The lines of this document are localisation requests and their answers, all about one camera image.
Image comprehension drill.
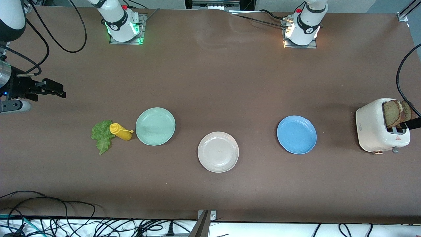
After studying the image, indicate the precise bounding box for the brown bread slice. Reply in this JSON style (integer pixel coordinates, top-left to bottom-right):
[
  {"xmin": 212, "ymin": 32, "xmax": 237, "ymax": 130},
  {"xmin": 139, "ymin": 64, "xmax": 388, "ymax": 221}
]
[
  {"xmin": 383, "ymin": 100, "xmax": 404, "ymax": 129},
  {"xmin": 400, "ymin": 100, "xmax": 414, "ymax": 123}
]

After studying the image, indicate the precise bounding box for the green lettuce leaf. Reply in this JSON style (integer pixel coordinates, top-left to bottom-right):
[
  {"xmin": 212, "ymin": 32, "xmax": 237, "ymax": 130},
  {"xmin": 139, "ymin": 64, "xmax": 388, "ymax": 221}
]
[{"xmin": 91, "ymin": 120, "xmax": 115, "ymax": 155}]

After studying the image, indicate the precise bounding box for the yellow squeeze bottle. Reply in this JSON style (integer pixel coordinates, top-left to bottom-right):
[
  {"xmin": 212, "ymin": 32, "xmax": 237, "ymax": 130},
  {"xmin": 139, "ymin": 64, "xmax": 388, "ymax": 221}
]
[{"xmin": 109, "ymin": 123, "xmax": 134, "ymax": 141}]

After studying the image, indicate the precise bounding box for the mint green plate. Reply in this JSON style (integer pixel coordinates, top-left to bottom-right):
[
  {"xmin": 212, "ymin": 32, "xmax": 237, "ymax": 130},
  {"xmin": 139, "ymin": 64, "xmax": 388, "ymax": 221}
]
[{"xmin": 136, "ymin": 107, "xmax": 176, "ymax": 146}]

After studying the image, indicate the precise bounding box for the blue plate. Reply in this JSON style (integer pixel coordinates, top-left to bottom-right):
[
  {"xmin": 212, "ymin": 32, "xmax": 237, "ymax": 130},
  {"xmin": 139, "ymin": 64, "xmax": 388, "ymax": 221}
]
[{"xmin": 277, "ymin": 115, "xmax": 317, "ymax": 155}]

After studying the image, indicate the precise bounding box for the beige plate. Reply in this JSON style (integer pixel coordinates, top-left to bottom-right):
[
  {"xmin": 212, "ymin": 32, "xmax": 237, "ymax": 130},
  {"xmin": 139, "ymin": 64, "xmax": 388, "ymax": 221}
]
[{"xmin": 198, "ymin": 131, "xmax": 239, "ymax": 173}]

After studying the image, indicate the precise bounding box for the white toaster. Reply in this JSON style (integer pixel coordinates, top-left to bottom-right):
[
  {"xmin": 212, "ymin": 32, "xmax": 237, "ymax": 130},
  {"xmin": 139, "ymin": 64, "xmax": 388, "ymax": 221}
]
[{"xmin": 355, "ymin": 98, "xmax": 411, "ymax": 154}]

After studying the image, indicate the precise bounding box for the metal equipment rack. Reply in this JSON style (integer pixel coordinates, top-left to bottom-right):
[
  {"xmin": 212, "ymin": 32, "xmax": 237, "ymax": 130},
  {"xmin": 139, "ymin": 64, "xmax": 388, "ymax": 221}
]
[{"xmin": 184, "ymin": 0, "xmax": 257, "ymax": 11}]

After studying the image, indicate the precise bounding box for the aluminium profile bar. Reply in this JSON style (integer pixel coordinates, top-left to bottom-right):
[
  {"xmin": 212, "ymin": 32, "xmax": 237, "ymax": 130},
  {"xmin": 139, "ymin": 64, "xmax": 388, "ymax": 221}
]
[{"xmin": 190, "ymin": 210, "xmax": 217, "ymax": 237}]

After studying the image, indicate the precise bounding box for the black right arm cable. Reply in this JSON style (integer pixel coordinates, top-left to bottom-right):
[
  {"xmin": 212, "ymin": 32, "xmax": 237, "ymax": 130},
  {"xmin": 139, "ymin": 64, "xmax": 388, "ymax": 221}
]
[{"xmin": 0, "ymin": 0, "xmax": 87, "ymax": 78}]

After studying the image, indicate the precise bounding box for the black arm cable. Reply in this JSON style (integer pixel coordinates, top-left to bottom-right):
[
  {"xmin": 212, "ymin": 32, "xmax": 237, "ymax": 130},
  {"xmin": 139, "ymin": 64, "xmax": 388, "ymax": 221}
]
[
  {"xmin": 396, "ymin": 44, "xmax": 421, "ymax": 117},
  {"xmin": 0, "ymin": 0, "xmax": 87, "ymax": 78}
]

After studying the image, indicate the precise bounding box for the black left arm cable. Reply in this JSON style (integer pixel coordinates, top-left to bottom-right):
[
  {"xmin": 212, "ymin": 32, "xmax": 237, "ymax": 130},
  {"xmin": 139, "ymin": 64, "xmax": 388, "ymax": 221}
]
[{"xmin": 396, "ymin": 44, "xmax": 421, "ymax": 117}]

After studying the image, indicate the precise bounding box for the aluminium frame rail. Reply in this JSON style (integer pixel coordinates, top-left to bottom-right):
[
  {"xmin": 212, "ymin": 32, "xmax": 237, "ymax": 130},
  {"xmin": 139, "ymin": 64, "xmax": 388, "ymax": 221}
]
[
  {"xmin": 23, "ymin": 0, "xmax": 43, "ymax": 13},
  {"xmin": 397, "ymin": 0, "xmax": 421, "ymax": 23}
]

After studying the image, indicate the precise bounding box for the thin grey cable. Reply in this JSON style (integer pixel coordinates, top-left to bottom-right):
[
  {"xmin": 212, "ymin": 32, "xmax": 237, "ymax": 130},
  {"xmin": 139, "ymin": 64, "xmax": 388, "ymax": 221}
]
[{"xmin": 141, "ymin": 8, "xmax": 161, "ymax": 25}]

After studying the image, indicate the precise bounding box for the teal cable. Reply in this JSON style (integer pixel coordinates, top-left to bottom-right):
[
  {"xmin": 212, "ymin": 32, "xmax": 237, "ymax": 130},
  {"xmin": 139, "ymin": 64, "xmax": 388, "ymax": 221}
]
[{"xmin": 0, "ymin": 214, "xmax": 38, "ymax": 237}]

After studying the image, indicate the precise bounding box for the black corrugated cable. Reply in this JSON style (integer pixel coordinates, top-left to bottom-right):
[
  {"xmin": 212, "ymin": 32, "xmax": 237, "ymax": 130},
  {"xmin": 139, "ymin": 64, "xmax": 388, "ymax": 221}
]
[{"xmin": 235, "ymin": 14, "xmax": 287, "ymax": 28}]

